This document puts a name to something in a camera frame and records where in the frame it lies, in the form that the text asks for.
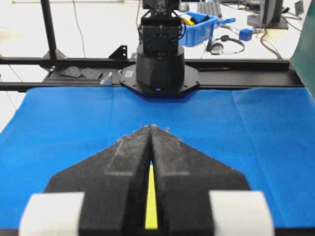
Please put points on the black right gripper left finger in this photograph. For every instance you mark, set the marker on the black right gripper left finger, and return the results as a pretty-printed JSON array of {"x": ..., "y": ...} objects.
[{"x": 103, "y": 195}]

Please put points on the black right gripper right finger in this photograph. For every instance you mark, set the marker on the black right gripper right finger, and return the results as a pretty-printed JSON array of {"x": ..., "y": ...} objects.
[{"x": 198, "y": 195}]

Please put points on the yellow-green towel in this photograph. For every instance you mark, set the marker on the yellow-green towel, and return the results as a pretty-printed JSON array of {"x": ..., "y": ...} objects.
[{"x": 151, "y": 216}]

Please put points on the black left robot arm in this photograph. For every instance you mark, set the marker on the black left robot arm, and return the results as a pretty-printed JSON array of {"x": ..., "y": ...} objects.
[{"x": 160, "y": 68}]

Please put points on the blue table cloth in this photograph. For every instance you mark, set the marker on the blue table cloth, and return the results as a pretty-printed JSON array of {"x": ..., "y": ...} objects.
[{"x": 266, "y": 133}]

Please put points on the black headphones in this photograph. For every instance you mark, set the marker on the black headphones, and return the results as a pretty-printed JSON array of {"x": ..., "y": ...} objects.
[{"x": 224, "y": 45}]

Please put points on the blue plastic bin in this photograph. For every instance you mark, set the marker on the blue plastic bin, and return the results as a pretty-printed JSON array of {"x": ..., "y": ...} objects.
[{"x": 199, "y": 27}]

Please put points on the small blue box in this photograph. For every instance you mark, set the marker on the small blue box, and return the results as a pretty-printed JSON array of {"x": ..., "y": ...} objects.
[{"x": 245, "y": 34}]

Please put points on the black keyboard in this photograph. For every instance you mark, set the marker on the black keyboard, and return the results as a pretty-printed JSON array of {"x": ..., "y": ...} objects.
[{"x": 211, "y": 7}]

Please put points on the black monitor stand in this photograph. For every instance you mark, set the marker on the black monitor stand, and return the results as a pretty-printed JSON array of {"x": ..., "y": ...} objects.
[{"x": 269, "y": 17}]

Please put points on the black metal frame rail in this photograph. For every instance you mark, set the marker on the black metal frame rail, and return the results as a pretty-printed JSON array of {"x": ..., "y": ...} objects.
[{"x": 200, "y": 74}]

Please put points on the black vertical frame post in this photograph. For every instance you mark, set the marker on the black vertical frame post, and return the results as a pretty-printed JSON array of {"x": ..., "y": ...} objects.
[{"x": 53, "y": 53}]

